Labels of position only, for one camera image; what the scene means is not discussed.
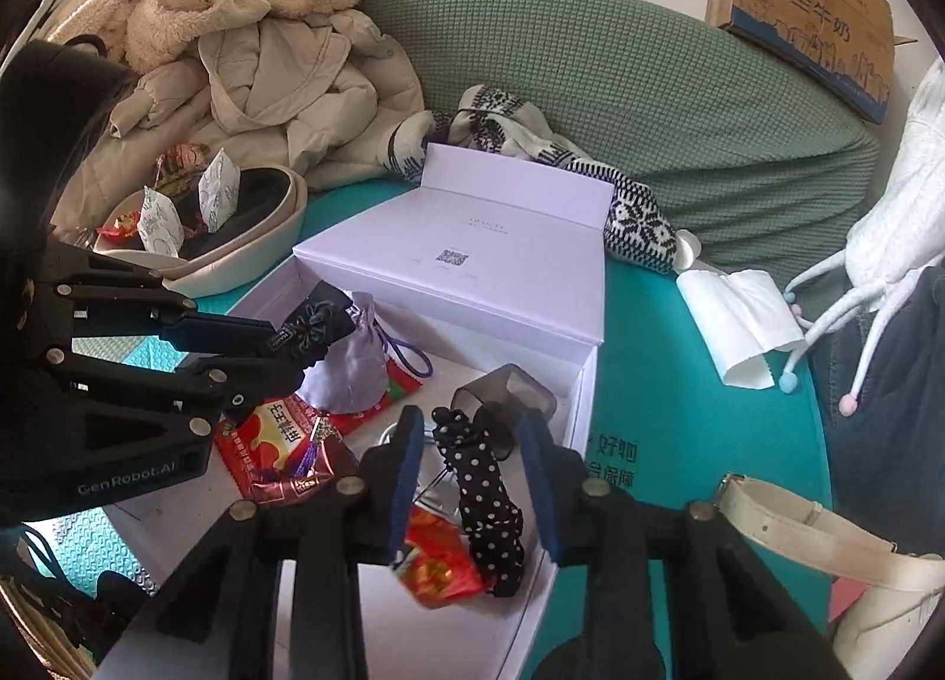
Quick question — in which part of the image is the white triangular snack packet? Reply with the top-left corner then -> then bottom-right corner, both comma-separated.
197,151 -> 240,233
138,187 -> 184,258

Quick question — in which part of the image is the black white patterned knit scarf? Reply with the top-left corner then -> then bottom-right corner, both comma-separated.
380,84 -> 700,275

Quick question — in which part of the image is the white leather handbag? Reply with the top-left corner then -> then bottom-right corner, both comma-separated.
715,474 -> 943,678

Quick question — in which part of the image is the red gold snack packet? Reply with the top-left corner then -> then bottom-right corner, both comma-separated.
391,506 -> 485,610

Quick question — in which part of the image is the grey transparent earbuds case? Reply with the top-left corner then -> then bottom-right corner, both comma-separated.
450,363 -> 558,461

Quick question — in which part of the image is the polka dot hair scrunchie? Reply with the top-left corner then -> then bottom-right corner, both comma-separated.
432,406 -> 526,598

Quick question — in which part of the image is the white knit tasselled hat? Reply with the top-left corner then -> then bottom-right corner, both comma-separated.
778,61 -> 945,418

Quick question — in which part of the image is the lavender tasselled sachet pouch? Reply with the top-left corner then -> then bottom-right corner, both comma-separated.
296,291 -> 434,414

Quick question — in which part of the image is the beige bucket hat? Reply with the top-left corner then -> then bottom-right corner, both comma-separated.
93,167 -> 308,299

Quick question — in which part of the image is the dark navy sweatshirt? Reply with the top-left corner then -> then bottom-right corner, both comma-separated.
809,267 -> 945,555

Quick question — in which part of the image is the flat red snack packet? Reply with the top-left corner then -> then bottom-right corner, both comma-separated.
214,360 -> 423,502

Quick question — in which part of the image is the white cardboard storage box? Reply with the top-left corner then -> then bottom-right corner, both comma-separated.
99,145 -> 612,678

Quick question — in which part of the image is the pink card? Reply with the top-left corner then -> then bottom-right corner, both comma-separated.
828,578 -> 866,624

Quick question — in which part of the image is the green bed cover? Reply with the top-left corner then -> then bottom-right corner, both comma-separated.
360,0 -> 879,283

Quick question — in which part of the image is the milk cardboard carton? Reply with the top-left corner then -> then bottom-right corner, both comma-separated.
705,0 -> 902,125

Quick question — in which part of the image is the red candy in hat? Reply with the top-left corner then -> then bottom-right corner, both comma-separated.
96,211 -> 141,243

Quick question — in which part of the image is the beige puffy jacket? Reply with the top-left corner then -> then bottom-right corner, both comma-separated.
38,0 -> 426,232

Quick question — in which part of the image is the teal bubble mailer mat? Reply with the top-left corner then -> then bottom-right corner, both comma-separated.
28,175 -> 836,680

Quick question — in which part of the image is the dark red candy packet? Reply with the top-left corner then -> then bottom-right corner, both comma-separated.
250,418 -> 359,506

